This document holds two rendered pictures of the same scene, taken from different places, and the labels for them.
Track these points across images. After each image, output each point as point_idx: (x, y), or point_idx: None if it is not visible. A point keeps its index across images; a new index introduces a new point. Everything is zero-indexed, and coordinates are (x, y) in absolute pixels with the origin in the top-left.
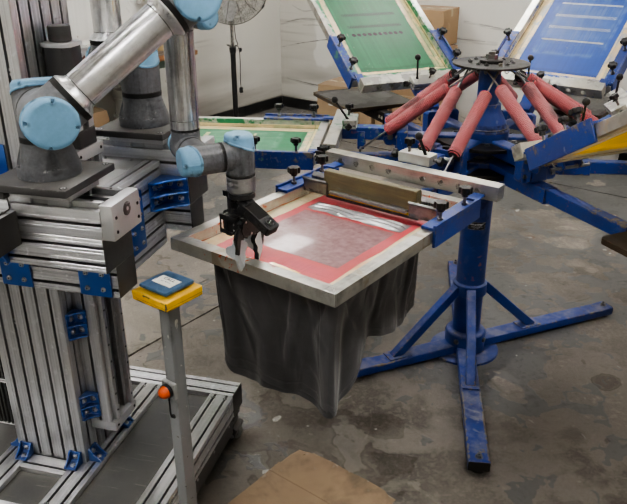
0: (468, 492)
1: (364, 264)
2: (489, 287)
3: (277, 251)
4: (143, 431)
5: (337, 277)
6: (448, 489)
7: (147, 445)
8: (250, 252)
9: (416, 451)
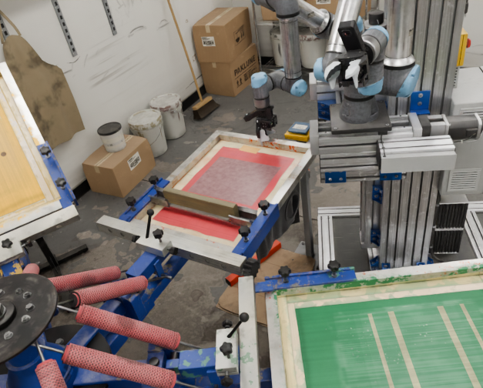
0: (173, 320)
1: (206, 162)
2: None
3: (256, 161)
4: (361, 266)
5: (219, 151)
6: (185, 320)
7: (352, 258)
8: (271, 157)
9: (201, 346)
